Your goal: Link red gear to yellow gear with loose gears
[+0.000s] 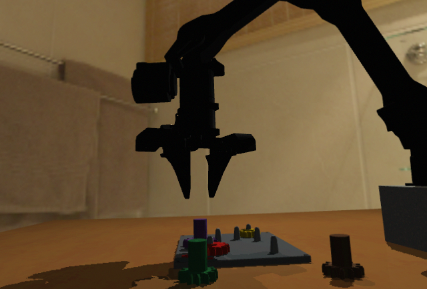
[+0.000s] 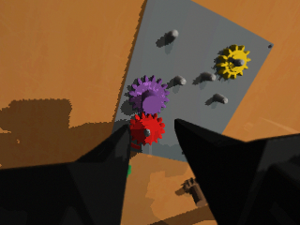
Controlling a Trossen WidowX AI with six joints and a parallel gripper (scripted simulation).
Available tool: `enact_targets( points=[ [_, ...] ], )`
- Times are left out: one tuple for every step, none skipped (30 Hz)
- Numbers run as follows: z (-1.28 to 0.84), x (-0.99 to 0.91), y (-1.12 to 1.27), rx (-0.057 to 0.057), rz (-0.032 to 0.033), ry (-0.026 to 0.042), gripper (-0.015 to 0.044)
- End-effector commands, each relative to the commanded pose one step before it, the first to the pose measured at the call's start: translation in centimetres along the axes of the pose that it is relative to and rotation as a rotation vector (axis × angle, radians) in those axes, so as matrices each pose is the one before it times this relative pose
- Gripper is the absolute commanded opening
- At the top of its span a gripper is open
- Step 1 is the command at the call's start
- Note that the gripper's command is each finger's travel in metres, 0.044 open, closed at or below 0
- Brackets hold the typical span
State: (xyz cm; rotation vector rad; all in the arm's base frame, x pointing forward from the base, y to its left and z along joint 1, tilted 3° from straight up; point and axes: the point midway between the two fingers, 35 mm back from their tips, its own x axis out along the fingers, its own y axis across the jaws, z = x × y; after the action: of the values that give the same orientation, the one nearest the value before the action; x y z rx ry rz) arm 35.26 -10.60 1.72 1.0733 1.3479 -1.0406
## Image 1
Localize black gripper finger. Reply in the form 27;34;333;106
205;152;237;198
160;150;191;199

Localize red gear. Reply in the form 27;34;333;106
207;242;230;256

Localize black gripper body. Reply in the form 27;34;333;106
135;95;256;154

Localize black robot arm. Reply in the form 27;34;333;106
131;0;427;187

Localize green gear with tall cylindrical handle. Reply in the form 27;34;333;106
177;238;218;286

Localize yellow gear with black stripe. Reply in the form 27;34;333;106
240;228;255;238

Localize purple gear with tall hub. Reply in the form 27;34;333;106
183;219;218;248

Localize dark brown gear with tall hub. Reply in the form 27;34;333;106
322;234;364;280

